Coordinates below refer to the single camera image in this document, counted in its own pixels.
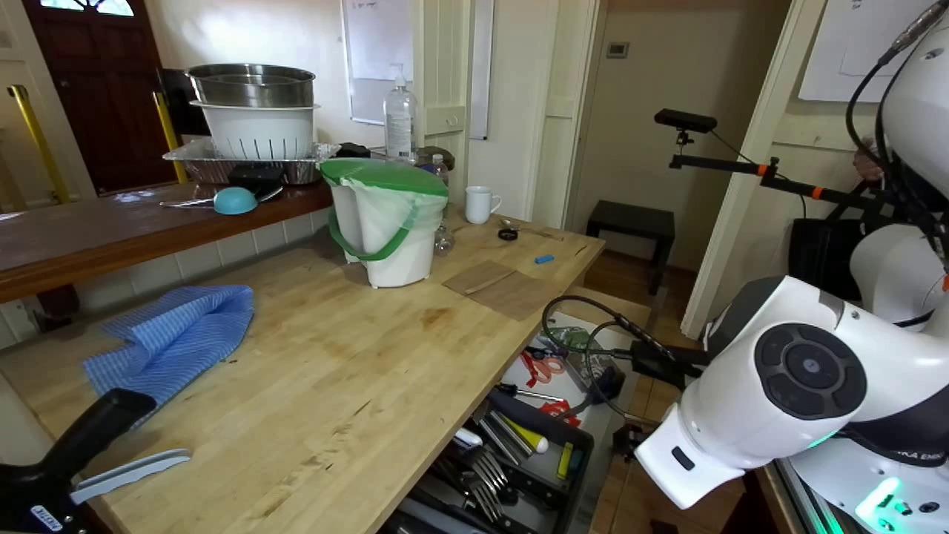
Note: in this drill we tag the clear plastic water bottle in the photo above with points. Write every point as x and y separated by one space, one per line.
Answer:
398 122

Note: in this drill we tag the grey cutlery tray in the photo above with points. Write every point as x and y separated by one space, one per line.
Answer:
552 419

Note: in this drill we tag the white bin green lid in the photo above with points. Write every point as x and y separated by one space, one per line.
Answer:
389 239

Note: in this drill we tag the silver fork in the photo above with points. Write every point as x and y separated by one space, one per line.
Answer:
487 478

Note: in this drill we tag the black camera on tripod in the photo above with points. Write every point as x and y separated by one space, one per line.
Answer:
684 119

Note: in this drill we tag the white wall papers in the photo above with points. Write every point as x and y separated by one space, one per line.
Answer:
374 49

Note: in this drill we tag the white dish rack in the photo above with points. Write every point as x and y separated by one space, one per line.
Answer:
257 134

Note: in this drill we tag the brown paper mat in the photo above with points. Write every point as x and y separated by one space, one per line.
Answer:
522 299
475 278

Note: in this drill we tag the dark wooden door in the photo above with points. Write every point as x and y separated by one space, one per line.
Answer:
100 100

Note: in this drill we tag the steel-front kitchen drawer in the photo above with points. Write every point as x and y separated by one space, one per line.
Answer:
599 475

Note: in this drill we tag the dish drying rack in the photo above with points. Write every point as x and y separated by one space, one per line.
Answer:
187 153

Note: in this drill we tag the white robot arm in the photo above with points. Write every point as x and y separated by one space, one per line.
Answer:
791 395

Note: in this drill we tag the white wall board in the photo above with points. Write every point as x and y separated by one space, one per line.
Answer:
850 49

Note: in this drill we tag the blue cloth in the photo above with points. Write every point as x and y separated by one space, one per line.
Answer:
178 336

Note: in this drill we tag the red foil packet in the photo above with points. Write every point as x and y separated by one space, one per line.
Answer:
564 413

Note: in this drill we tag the black stool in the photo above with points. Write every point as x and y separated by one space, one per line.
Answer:
630 216

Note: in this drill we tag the dark wooden side counter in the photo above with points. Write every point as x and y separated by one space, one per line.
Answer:
100 239

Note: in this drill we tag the blue bowl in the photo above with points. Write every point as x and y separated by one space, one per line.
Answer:
236 199

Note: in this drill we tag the steel pot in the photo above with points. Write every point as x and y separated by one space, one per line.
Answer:
252 88

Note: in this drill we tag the blue clip on counter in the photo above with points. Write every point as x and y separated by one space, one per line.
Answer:
544 259

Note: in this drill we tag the yellow stick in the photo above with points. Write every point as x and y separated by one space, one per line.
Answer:
165 122

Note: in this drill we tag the white mug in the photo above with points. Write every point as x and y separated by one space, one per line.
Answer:
478 205

